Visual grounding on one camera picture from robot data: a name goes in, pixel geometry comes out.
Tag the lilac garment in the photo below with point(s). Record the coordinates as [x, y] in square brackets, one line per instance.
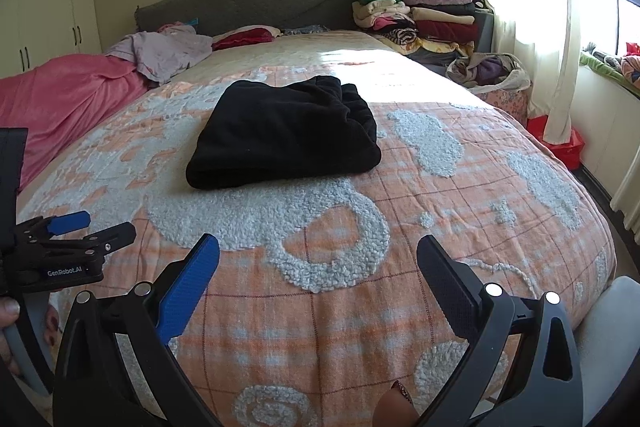
[160, 52]

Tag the white radiator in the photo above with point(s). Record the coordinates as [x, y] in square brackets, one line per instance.
[630, 202]

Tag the red box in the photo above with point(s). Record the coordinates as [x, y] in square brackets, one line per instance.
[562, 149]

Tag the person's right hand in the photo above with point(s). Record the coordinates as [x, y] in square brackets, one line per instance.
[395, 409]

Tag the cream wardrobe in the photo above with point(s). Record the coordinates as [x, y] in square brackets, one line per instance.
[50, 12]

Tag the cream curtain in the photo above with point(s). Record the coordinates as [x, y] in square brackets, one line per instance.
[525, 7]

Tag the dark patterned cloth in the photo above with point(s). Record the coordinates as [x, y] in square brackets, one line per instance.
[305, 30]

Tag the floral laundry basket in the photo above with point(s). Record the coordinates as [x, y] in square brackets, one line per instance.
[505, 102]

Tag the pile of folded clothes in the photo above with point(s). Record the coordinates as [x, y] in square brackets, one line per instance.
[440, 27]

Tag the person's left hand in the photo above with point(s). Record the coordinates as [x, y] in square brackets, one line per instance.
[7, 309]

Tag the black sweater with orange cuffs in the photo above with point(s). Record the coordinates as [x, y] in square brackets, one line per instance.
[280, 137]

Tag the pink blanket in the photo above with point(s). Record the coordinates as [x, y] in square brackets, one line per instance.
[65, 102]

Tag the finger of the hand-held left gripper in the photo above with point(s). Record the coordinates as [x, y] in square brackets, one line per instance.
[110, 242]
[70, 223]

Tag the heap of mixed clothes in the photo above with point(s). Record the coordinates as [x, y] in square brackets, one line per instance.
[487, 69]

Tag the grey bedside cabinet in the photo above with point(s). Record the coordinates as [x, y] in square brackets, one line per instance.
[484, 32]

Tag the peach checked quilt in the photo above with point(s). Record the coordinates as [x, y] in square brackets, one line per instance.
[450, 232]

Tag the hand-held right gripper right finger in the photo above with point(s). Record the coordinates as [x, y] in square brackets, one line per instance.
[450, 287]

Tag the green cloth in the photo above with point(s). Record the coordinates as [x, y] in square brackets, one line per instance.
[600, 67]

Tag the red cushion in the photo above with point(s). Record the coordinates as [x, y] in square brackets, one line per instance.
[245, 39]

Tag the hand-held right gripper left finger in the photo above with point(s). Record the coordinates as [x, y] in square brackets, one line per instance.
[190, 287]

